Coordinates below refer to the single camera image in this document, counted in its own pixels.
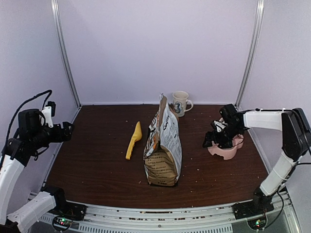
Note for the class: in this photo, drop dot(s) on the yellow plastic scoop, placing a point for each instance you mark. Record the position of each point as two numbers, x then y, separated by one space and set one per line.
136 136

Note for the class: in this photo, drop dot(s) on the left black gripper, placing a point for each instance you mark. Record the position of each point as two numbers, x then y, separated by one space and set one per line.
67 135

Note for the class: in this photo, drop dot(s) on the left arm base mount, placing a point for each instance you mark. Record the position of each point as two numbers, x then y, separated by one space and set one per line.
70 210

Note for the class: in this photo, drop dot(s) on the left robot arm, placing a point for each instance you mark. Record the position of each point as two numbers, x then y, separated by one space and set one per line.
35 133

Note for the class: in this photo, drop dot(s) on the pink double pet bowl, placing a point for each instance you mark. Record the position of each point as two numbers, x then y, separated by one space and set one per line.
226 153

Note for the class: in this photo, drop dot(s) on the aluminium front rail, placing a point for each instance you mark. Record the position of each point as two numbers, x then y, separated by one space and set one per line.
211 219

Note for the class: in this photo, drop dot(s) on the left aluminium frame post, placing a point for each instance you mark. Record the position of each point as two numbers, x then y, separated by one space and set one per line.
63 50

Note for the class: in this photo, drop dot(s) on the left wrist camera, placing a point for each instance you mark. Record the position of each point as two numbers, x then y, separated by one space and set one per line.
48 112

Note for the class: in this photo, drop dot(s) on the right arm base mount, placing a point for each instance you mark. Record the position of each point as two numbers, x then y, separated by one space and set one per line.
259 205

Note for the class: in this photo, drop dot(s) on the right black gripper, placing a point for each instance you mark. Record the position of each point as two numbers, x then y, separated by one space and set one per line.
209 136

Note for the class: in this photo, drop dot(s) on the brown pet food bag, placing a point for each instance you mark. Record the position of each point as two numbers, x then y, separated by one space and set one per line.
162 154

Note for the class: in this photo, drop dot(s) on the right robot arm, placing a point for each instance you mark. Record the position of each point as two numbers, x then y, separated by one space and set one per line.
292 125

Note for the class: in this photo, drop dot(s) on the right aluminium frame post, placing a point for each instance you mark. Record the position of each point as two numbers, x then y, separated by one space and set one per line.
252 51

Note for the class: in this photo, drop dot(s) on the white patterned mug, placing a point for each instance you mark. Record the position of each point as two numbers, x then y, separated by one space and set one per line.
181 103

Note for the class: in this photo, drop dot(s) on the aluminium frame post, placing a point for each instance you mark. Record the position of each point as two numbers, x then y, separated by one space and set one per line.
63 50
252 51

